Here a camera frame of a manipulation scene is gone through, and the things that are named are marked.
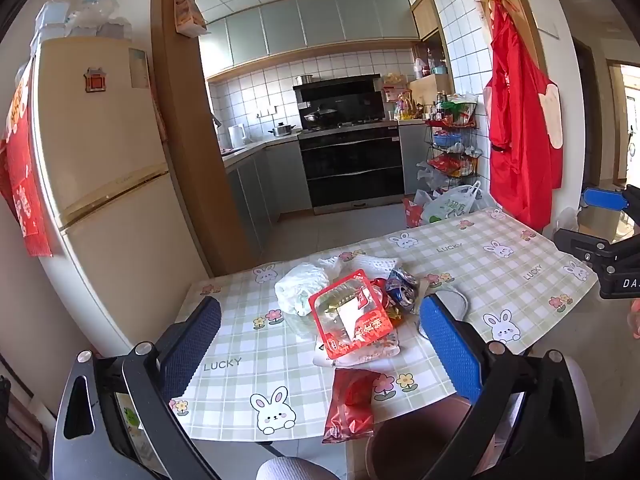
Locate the person's right hand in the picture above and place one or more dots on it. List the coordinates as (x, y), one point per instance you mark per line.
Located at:
(635, 320)

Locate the red apron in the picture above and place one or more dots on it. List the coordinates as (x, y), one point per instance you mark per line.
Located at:
(520, 135)

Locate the cream refrigerator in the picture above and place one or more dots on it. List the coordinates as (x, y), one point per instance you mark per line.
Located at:
(100, 135)

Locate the hanging paper gift bag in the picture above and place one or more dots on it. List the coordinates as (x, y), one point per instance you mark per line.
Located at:
(187, 10)

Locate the red fridge magnet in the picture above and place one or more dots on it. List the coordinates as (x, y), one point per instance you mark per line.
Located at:
(94, 80)

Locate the clear plastic container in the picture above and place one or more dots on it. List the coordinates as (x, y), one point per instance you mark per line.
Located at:
(300, 325)

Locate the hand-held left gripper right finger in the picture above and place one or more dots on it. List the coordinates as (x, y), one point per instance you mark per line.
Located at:
(450, 350)

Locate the crushed blue can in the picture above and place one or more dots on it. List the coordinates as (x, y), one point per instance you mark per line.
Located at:
(402, 292)

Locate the grey base cabinet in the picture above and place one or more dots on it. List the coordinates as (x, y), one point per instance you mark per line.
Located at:
(412, 155)

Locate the black range hood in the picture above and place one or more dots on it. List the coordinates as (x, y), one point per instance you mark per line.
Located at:
(340, 92)

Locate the small steel pot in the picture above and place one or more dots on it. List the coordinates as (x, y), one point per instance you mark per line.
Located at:
(304, 79)

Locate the red hanging banner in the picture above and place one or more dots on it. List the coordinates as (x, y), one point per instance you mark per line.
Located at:
(22, 180)

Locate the wooden shelf cabinet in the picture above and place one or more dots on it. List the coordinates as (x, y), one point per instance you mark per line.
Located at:
(427, 20)

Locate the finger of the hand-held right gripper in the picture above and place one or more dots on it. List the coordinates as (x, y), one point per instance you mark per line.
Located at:
(580, 244)
(605, 199)

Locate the group of condiment bottles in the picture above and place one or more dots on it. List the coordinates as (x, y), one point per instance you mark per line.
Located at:
(402, 105)

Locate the person's left leg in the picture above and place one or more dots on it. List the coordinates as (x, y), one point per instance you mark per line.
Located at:
(290, 470)

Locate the paper note on fridge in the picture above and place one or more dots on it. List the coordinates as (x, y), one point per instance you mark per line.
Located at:
(138, 67)

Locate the brown trash bin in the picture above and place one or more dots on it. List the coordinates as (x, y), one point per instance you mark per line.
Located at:
(415, 440)

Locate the steel pot with lid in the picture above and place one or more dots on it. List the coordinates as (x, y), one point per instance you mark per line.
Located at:
(283, 130)

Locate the crushed red can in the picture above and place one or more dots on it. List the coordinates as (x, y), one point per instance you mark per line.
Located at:
(384, 302)

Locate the wooden door frame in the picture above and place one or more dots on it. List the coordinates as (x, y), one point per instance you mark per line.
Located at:
(612, 120)

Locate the white plastic bag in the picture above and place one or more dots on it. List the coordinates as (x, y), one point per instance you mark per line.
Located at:
(567, 220)
(300, 287)

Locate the white foam fruit net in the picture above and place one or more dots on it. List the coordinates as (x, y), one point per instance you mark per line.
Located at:
(375, 265)

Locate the white wall panel cover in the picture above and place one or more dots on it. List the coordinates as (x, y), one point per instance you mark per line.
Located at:
(548, 30)

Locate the white electric kettle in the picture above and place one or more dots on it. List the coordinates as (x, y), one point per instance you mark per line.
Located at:
(236, 136)

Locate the red snack wrapper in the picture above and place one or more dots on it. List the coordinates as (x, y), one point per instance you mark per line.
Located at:
(350, 405)

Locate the grey wall cabinets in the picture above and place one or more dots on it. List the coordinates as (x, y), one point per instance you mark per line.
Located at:
(310, 22)

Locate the cardboard box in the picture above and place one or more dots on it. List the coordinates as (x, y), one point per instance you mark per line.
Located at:
(597, 220)

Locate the white plastic box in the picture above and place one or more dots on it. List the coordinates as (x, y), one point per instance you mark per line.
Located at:
(50, 20)

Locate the black built-in stove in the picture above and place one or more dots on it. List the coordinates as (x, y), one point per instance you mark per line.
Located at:
(350, 170)

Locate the checked rabbit tablecloth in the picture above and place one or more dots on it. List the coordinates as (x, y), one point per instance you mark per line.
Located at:
(500, 280)

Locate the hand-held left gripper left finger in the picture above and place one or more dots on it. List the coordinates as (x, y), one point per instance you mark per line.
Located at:
(192, 345)

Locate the black wok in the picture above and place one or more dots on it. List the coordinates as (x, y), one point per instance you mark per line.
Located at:
(317, 116)

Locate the grey base cabinets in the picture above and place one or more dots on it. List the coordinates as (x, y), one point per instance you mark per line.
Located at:
(260, 190)

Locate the white green shopping bag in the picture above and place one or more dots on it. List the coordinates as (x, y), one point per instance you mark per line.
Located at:
(450, 207)

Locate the white tissue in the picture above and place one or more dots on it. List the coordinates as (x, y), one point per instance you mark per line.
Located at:
(331, 262)

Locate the red plastic food tray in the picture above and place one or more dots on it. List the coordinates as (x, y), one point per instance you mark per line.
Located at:
(362, 332)

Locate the red bag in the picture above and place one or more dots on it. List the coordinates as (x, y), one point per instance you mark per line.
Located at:
(412, 212)

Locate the clear plastic bag bundle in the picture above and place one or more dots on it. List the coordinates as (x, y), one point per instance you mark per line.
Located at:
(97, 15)

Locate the wall socket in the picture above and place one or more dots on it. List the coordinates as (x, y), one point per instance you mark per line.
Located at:
(268, 111)

